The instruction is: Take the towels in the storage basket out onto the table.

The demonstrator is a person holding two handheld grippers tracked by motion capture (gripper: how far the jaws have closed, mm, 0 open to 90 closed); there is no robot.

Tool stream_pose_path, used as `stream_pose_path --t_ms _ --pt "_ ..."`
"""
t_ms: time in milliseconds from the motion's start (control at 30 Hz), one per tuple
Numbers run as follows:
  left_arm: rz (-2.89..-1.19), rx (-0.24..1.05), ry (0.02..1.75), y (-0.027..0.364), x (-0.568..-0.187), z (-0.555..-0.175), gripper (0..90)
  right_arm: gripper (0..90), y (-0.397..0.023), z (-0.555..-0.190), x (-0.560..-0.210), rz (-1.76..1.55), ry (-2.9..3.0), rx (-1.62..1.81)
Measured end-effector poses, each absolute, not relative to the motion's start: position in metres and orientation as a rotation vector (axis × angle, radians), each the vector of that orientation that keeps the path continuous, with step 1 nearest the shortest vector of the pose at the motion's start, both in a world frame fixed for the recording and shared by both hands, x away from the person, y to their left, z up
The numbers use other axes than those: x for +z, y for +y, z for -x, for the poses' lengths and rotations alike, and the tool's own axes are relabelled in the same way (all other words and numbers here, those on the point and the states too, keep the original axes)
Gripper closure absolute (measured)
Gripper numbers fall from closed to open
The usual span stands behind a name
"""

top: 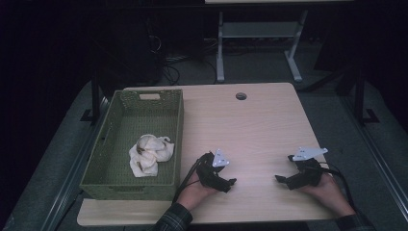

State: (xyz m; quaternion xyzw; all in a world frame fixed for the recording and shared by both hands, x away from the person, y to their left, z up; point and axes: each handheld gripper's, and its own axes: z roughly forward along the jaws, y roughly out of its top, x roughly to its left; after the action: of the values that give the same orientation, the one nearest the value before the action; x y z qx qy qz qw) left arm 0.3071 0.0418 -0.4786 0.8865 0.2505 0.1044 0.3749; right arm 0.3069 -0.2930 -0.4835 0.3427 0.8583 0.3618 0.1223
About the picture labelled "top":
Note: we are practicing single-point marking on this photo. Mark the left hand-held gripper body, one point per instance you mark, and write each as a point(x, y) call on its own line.
point(208, 174)

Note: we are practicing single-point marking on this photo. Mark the black metal stand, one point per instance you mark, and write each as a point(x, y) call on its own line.
point(95, 96)
point(360, 96)

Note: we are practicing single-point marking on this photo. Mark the green perforated plastic basket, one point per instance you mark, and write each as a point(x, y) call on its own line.
point(134, 154)

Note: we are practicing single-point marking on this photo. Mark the person's right hand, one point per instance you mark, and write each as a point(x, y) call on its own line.
point(330, 195)

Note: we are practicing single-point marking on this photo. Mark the white metal desk frame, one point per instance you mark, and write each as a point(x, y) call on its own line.
point(260, 30)

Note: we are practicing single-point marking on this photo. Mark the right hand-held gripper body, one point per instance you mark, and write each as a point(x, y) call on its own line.
point(306, 174)

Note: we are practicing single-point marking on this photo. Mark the aluminium rail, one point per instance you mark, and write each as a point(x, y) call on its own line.
point(73, 166)
point(378, 160)

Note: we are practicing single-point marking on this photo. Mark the white cloth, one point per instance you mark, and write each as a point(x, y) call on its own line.
point(149, 155)

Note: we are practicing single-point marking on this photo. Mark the person's left hand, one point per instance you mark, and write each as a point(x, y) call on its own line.
point(195, 195)

